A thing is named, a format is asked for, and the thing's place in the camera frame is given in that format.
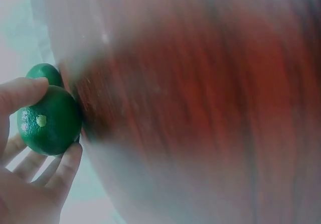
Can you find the person's left thumb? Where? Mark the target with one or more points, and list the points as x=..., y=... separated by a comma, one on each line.
x=23, y=92

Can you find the person's left hand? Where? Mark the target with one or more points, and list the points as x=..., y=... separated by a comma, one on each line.
x=30, y=199

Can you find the green citrus fruit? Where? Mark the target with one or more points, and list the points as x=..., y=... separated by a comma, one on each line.
x=51, y=74
x=56, y=123

